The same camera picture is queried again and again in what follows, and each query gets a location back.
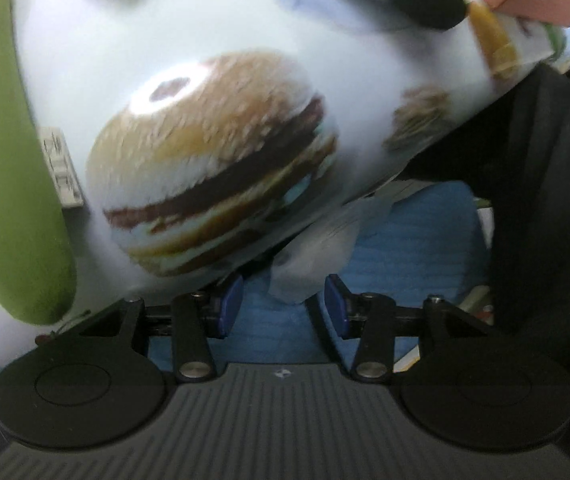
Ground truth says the white burger-print paper bag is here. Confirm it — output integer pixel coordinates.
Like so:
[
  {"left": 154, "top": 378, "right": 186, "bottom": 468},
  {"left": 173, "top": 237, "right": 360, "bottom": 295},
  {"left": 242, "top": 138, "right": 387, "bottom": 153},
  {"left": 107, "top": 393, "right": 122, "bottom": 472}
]
[{"left": 0, "top": 0, "right": 570, "bottom": 391}]

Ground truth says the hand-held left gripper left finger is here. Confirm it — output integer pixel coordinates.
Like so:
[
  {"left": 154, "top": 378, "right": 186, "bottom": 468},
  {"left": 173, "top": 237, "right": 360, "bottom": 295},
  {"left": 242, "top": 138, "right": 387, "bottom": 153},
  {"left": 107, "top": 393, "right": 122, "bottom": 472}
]
[{"left": 50, "top": 275, "right": 243, "bottom": 383}]

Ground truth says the dark cloth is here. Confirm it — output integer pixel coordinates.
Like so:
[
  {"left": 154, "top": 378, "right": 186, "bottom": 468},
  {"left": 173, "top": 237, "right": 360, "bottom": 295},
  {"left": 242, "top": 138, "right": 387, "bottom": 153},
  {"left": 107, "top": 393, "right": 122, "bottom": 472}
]
[{"left": 405, "top": 65, "right": 570, "bottom": 386}]

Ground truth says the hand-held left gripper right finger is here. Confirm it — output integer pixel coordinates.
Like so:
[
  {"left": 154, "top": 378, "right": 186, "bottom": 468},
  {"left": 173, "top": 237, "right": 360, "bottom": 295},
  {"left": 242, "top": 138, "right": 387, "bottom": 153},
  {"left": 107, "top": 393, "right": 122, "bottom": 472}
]
[{"left": 325, "top": 274, "right": 516, "bottom": 383}]

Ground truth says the blue face mask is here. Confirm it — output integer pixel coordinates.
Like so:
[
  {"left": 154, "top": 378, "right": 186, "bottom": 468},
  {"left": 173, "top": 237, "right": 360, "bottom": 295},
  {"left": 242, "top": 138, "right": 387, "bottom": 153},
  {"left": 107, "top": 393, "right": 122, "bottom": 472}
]
[{"left": 147, "top": 180, "right": 490, "bottom": 367}]

